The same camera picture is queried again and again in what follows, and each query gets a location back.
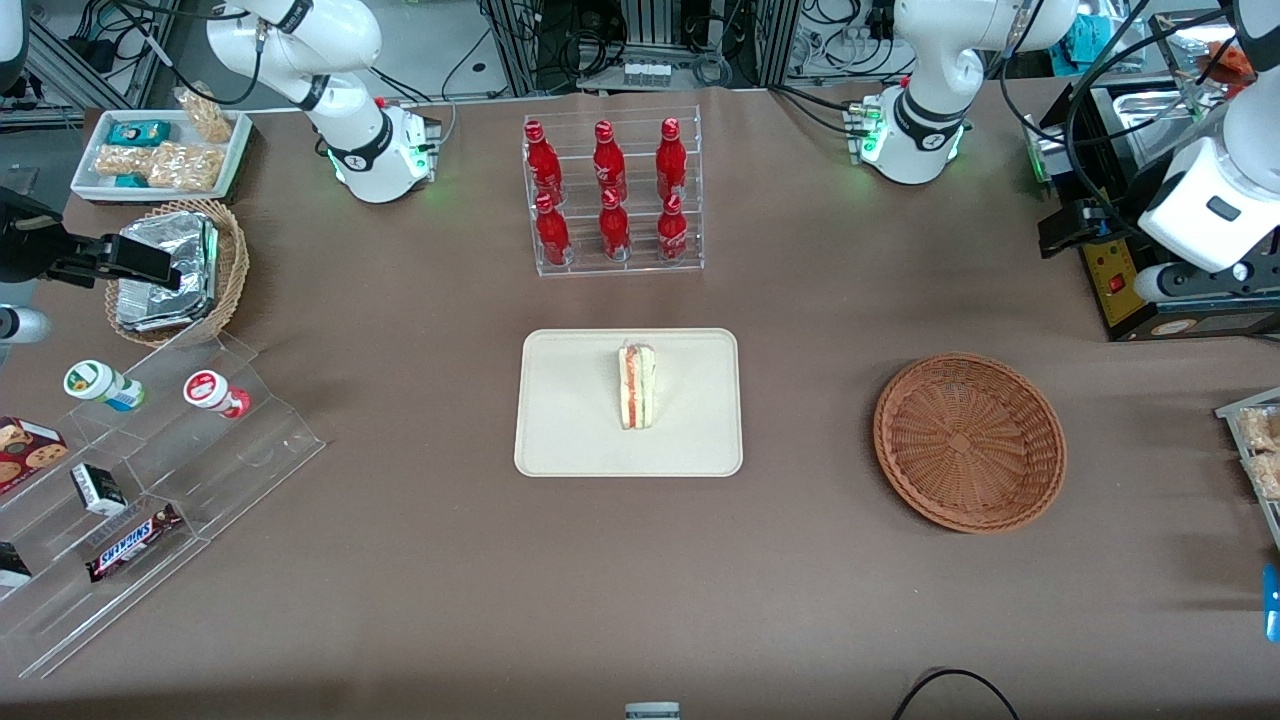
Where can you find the grey device edge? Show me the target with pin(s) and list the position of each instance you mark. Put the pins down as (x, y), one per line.
(652, 712)

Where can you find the small teal snack packet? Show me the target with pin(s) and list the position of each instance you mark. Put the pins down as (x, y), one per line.
(130, 180)

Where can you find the small black white carton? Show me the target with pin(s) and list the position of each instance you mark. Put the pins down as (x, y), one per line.
(97, 490)

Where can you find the beige plastic tray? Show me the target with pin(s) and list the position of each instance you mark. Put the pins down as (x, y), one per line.
(570, 410)

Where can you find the blue plastic object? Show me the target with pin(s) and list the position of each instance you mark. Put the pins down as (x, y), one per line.
(1272, 605)

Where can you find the white power strip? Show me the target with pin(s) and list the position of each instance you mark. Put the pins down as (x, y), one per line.
(645, 74)

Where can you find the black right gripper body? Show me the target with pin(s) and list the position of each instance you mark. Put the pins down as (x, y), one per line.
(22, 250)

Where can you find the large teal snack packet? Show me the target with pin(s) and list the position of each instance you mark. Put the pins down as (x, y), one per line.
(138, 133)

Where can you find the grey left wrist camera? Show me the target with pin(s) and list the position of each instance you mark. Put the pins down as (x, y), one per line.
(1170, 283)

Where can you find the tan deep wicker basket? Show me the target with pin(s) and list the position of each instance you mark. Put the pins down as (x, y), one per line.
(232, 270)

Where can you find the black food warmer appliance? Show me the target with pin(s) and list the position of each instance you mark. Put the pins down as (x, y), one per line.
(1125, 312)

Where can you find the clear bag of crackers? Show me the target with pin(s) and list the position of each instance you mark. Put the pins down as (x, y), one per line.
(1262, 430)
(1267, 477)

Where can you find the red cookie box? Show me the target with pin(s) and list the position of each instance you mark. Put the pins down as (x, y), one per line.
(25, 455)

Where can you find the triangular sandwich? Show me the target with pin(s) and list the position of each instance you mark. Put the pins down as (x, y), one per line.
(637, 385)

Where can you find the brown round wicker basket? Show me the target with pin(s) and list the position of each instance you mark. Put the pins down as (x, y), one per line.
(970, 440)

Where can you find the black snack box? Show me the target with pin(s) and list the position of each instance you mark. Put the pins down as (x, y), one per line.
(10, 565)

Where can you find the foil wrapped packet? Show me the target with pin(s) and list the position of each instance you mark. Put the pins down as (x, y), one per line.
(150, 308)
(165, 235)

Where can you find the white rectangular snack tray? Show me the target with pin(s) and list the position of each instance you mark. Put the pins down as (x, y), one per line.
(90, 185)

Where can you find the clear acrylic stepped display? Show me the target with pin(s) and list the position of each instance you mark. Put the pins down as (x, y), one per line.
(250, 450)

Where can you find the green lid yogurt cup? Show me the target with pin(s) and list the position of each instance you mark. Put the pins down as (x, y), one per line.
(95, 383)

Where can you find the teal cloth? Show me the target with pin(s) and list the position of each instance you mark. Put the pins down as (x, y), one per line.
(1085, 40)

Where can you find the metal warmer pan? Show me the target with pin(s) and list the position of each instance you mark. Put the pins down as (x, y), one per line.
(1140, 108)

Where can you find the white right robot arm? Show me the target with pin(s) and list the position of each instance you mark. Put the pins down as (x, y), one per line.
(345, 135)

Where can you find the clear bag of nuts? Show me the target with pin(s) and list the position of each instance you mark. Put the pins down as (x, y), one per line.
(122, 160)
(187, 167)
(207, 118)

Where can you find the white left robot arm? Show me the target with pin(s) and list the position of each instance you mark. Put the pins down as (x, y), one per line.
(930, 50)

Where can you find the clear acrylic bottle rack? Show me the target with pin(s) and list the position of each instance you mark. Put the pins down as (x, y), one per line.
(640, 265)

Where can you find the snickers chocolate bar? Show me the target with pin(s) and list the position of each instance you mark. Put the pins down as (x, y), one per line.
(133, 543)

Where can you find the red cola bottle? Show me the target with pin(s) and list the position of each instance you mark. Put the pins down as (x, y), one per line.
(614, 230)
(671, 160)
(672, 232)
(541, 160)
(607, 160)
(552, 235)

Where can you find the red lid yogurt cup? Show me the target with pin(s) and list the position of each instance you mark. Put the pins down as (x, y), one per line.
(210, 392)

